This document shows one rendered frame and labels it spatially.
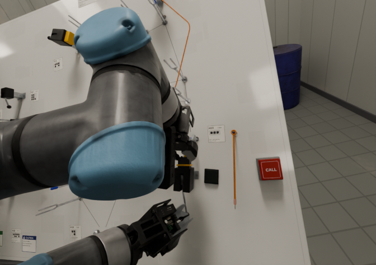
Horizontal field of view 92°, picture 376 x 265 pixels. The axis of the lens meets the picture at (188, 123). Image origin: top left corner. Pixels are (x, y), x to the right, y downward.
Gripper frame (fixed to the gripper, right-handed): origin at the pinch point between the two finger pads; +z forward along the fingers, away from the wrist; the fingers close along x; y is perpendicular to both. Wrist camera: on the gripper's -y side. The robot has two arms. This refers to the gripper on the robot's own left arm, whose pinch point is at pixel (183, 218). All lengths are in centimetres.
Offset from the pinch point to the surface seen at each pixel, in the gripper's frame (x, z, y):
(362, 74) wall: 23, 230, 122
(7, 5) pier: 334, -6, -76
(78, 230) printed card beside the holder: 18.4, -8.9, -35.0
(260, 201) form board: -7.8, 11.0, 15.7
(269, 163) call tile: -2.5, 8.3, 24.9
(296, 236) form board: -18.5, 13.8, 16.1
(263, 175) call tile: -3.7, 7.8, 21.8
